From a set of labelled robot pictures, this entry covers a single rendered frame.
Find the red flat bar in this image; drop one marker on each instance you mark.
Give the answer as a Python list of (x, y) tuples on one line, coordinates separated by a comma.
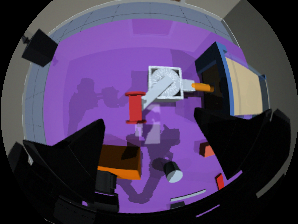
[(219, 181)]

